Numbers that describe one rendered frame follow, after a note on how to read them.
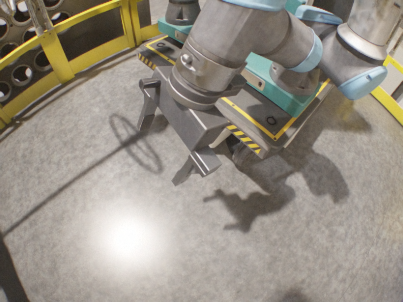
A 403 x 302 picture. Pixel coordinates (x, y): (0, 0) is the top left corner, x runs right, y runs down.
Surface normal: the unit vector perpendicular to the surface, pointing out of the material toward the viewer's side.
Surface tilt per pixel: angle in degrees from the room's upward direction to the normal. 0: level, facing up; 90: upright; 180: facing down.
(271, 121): 0
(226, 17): 72
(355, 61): 98
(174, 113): 67
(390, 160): 0
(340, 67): 95
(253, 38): 97
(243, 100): 0
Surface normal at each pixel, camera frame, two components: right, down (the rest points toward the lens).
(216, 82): 0.32, 0.83
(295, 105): -0.73, 0.58
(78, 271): 0.04, -0.50
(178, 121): -0.69, 0.29
